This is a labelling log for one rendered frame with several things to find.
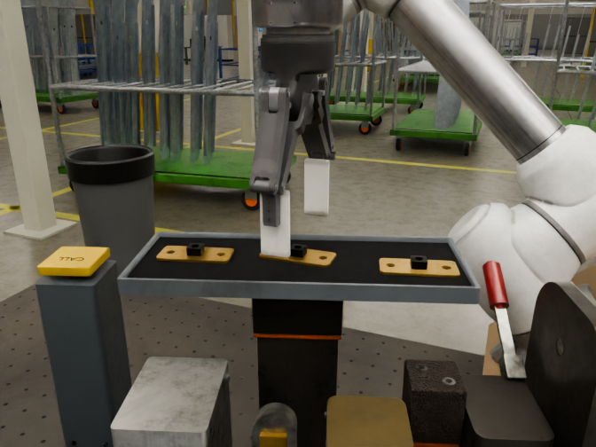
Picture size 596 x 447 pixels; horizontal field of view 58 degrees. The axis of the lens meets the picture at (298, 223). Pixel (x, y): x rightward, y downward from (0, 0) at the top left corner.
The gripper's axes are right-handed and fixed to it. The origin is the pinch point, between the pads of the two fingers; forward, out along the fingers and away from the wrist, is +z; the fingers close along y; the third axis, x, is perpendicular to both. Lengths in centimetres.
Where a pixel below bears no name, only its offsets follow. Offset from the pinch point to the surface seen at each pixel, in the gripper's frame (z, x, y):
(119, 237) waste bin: 93, -175, -183
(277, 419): 9.5, 5.4, 20.3
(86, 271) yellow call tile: 4.6, -21.0, 10.6
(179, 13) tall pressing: -33, -230, -357
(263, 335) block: 11.5, -1.9, 5.9
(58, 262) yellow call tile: 4.1, -24.7, 10.6
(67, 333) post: 12.3, -23.8, 12.0
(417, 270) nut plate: 3.8, 13.5, -0.3
